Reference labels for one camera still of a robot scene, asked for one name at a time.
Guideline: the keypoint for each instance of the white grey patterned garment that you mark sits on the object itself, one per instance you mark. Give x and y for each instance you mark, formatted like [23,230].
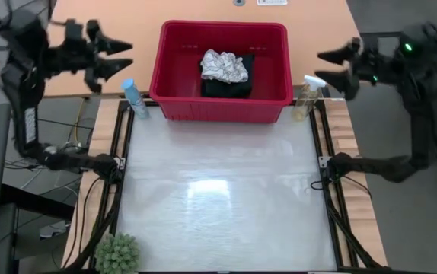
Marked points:
[224,66]

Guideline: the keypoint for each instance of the black desk frame beam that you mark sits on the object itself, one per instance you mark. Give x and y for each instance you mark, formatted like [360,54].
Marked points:
[32,199]

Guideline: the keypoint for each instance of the blue denim jeans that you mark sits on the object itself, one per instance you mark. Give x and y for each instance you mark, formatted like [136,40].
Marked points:
[226,89]

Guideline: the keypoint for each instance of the orange wooden desk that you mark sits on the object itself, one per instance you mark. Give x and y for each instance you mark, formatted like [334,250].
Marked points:
[203,11]

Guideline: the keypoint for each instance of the white desk power outlet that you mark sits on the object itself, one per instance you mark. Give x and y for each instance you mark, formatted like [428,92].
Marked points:
[272,2]

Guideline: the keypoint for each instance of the black aluminium table frame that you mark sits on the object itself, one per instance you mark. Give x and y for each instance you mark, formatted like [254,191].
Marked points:
[116,129]

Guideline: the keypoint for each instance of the clear spray bottle white trigger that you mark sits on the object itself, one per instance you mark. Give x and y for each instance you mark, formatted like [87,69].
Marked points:
[304,106]

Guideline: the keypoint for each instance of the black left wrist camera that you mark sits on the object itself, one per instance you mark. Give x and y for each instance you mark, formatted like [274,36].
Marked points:
[74,30]

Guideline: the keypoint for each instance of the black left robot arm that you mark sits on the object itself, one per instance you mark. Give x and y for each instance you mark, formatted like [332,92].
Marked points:
[28,87]

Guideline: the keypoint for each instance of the blue air freshener spray bottle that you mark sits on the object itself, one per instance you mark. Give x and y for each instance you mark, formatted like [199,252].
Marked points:
[134,97]

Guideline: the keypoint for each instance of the green succulent plant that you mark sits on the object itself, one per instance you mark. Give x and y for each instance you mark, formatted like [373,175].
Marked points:
[117,253]

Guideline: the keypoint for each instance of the red plastic laundry bin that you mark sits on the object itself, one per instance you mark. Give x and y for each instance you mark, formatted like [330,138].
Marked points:
[180,87]

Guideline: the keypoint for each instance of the wooden table base board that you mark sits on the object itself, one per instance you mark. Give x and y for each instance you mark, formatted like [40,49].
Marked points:
[102,122]

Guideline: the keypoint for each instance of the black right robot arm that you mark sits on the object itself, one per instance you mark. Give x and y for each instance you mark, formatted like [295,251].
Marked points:
[420,95]

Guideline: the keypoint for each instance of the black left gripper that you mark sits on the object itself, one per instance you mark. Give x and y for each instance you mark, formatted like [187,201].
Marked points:
[75,57]

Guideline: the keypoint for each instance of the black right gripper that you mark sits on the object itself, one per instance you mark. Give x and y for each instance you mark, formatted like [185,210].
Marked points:
[376,68]

